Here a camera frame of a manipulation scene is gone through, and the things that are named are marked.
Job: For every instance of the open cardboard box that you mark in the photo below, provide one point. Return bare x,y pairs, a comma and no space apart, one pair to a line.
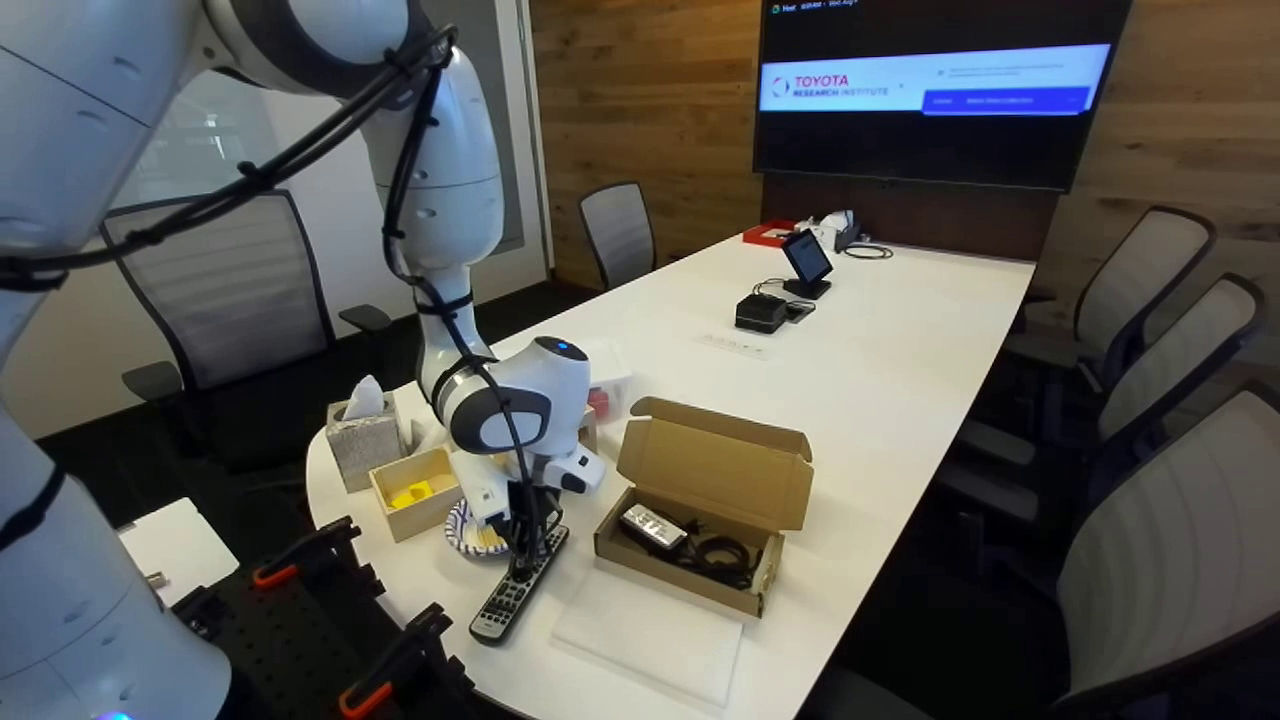
712,486

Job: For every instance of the black power adapter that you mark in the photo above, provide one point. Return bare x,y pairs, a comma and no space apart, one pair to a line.
655,529

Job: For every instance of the grey mesh office chair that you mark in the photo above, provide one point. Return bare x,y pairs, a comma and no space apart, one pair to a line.
618,235
1140,292
1172,563
227,292
1172,364

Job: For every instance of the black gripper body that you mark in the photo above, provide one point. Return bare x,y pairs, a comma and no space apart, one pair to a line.
529,504

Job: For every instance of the white flat mat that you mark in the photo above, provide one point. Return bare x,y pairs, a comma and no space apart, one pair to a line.
655,647

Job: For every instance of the black remote control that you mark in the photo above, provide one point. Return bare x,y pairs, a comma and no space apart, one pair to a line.
513,602

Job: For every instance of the black robot mounting stand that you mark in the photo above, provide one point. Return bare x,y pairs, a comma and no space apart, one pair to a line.
294,654

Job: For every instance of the black white patterned plate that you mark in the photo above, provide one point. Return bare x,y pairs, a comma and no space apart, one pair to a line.
468,534

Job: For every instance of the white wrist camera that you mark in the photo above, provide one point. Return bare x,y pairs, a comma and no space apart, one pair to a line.
574,469

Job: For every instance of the wall mounted television screen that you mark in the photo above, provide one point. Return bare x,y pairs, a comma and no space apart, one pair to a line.
935,95

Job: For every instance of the red tray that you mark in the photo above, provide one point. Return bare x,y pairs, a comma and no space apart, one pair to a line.
766,235

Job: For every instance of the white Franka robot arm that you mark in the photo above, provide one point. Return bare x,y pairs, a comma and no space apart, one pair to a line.
80,105

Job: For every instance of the yellow wooden block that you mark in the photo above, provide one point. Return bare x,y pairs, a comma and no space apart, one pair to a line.
418,492

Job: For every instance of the open wooden block box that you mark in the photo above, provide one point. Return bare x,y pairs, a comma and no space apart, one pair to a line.
414,502

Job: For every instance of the white flat box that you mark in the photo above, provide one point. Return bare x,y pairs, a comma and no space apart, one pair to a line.
178,551

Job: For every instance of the black tablet on stand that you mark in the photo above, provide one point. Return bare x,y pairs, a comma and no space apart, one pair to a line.
804,259

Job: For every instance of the small black box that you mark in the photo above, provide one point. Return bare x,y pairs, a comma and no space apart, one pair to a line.
760,314

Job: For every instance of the grey tissue box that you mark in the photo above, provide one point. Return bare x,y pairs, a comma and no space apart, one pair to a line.
360,432

